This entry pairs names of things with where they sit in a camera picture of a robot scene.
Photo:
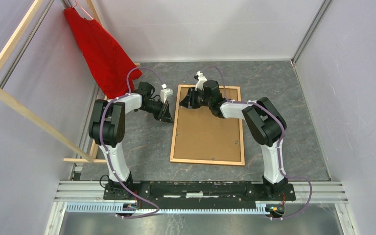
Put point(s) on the wooden picture frame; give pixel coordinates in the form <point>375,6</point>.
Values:
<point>207,162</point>

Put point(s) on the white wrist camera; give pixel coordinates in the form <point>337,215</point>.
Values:
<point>200,80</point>
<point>165,93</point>

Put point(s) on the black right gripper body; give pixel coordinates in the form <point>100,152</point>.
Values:
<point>199,100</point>

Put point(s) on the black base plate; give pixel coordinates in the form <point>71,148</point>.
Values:
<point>187,195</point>

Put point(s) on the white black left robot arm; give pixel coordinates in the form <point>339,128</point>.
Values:
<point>107,127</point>

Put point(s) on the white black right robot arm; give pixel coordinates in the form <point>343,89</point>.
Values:
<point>264,121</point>

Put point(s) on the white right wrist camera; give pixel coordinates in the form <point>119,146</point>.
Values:
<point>200,80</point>

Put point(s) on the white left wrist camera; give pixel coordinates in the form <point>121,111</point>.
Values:
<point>165,93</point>

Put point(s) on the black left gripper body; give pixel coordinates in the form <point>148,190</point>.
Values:
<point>153,107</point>

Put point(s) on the red cloth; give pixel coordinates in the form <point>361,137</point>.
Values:
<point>109,64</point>

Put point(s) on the brown backing board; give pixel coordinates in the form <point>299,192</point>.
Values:
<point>207,136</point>

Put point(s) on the wooden rack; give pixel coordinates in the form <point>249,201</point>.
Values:
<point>52,79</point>

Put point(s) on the aluminium rail frame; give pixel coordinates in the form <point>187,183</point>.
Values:
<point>320,208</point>

